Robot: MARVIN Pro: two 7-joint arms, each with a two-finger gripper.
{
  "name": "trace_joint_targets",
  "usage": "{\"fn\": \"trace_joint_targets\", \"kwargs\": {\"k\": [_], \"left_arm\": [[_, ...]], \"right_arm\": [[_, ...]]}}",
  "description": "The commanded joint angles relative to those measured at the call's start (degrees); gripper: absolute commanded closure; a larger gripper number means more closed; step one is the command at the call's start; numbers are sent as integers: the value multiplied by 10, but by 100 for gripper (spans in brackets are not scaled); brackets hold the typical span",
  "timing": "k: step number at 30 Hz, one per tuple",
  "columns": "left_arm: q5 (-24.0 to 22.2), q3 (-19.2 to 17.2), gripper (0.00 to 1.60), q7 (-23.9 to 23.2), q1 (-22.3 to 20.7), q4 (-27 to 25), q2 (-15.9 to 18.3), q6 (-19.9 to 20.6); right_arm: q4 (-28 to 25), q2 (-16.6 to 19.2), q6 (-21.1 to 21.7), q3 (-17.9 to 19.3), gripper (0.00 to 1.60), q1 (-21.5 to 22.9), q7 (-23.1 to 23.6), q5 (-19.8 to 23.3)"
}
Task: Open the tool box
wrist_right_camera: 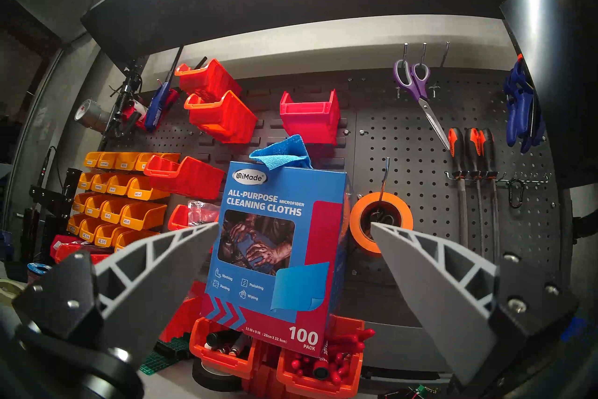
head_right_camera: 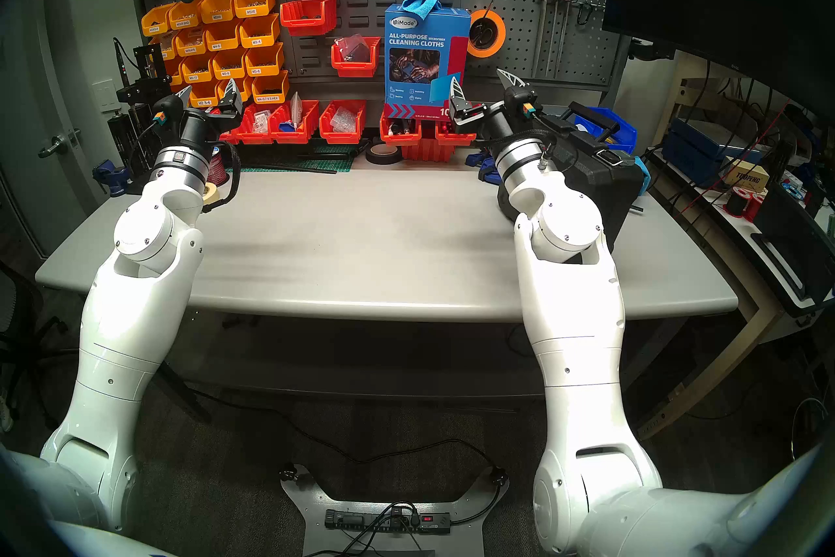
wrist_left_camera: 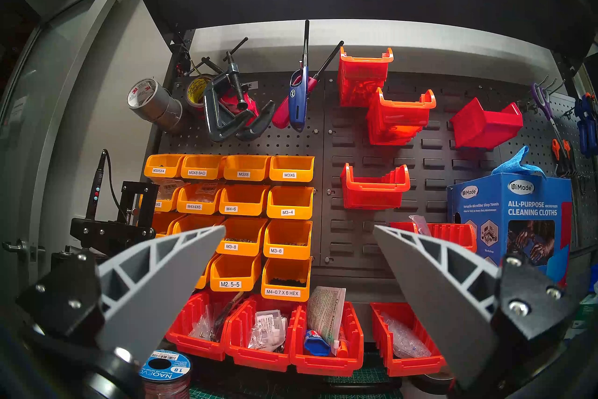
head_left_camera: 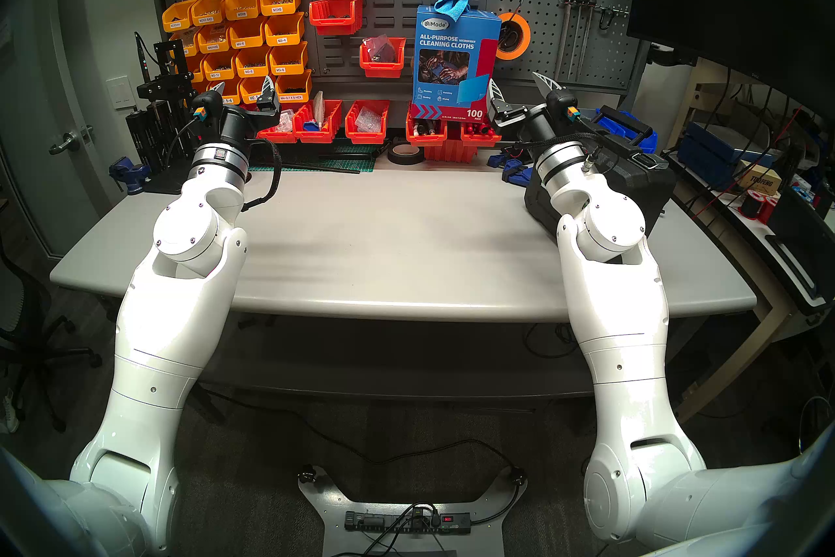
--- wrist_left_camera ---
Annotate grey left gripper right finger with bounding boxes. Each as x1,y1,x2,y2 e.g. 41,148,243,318
373,225,579,390

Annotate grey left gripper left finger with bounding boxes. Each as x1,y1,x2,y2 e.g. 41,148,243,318
16,225,227,363

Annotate Kimtech wipes box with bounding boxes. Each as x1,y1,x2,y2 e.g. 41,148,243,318
568,293,598,333

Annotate red hand tool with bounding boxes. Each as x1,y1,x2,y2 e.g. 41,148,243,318
220,87,260,123

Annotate orange parts bin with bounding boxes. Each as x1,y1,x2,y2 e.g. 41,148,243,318
171,215,226,235
152,212,185,237
139,181,185,212

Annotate orange bin labelled M2.5-6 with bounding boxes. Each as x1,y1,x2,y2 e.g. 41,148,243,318
195,253,220,290

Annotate clear screw bags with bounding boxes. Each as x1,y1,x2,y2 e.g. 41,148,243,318
381,312,433,359

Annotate red bin holding bag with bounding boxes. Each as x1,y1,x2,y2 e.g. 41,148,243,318
390,221,478,254

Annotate black soldering stand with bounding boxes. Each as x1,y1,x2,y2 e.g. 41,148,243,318
70,181,159,258

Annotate clear plastic bag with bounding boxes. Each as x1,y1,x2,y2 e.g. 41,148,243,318
409,215,433,236
248,309,288,353
189,305,220,340

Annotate red bin holding screw bags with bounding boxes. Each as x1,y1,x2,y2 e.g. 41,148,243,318
370,302,447,377

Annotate orange bin labelled M2.5-5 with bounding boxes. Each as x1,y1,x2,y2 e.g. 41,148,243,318
209,254,262,292

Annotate orange bin labelled M4X4X6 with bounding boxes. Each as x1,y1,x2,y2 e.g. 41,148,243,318
176,183,224,215

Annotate orange bin labelled M3-8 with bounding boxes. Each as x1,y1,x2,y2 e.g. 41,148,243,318
216,217,268,257

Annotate black tape roll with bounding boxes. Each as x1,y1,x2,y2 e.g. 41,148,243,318
411,372,456,396

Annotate red bin holding booklet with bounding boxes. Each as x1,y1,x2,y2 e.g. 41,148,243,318
290,301,364,377

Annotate dark louvered panel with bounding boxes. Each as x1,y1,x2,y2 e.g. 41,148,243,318
321,71,519,270

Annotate orange bin labelled M3X5X4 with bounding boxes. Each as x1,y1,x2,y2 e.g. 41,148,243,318
144,154,186,179

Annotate white folded booklet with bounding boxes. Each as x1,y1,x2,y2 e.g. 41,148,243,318
306,286,347,347

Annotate blue cleaning cloths carton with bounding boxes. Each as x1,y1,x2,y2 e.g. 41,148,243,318
447,173,573,286

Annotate orange bin labelled M4-6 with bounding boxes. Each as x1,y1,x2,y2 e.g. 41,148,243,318
219,184,271,217

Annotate orange bin labelled M3X8 BAD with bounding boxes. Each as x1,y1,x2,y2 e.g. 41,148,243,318
180,155,226,181

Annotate blue white glue bottle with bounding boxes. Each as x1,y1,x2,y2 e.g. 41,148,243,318
304,329,332,356

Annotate orange bin labelled M3-6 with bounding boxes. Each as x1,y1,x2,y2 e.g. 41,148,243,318
263,220,313,260

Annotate orange bin labelled M3-4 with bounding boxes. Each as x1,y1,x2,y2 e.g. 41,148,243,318
266,186,314,220

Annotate blue microfiber cloth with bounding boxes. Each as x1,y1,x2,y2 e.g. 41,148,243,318
491,146,547,179

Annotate grey C-clamp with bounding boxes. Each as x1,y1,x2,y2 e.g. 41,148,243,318
235,100,276,142
202,37,256,143

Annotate orange bin labelled M3X6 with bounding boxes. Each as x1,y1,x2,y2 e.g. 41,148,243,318
269,155,315,183

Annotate dark red plastic bin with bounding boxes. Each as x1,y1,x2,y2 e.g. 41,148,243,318
449,97,524,150

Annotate dark perforated pegboard panel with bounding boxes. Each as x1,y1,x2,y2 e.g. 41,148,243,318
154,71,325,263
498,90,598,249

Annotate yellow tape roll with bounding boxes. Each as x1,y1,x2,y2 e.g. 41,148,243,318
185,75,215,110

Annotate red utility lighter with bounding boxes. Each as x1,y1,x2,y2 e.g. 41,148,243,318
272,40,345,130

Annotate blue hanging clamps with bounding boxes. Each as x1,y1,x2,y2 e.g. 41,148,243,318
574,93,598,158

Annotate blue utility lighter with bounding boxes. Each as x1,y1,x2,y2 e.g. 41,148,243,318
288,19,311,133

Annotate red wire spool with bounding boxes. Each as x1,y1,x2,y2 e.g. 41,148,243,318
139,349,193,399

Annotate silver door handle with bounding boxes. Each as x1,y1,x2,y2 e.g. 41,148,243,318
1,239,45,263

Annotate silver duct tape roll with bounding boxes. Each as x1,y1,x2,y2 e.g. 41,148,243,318
127,78,184,132

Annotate purple handled scissors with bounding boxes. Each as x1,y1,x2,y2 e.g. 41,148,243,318
530,83,566,146

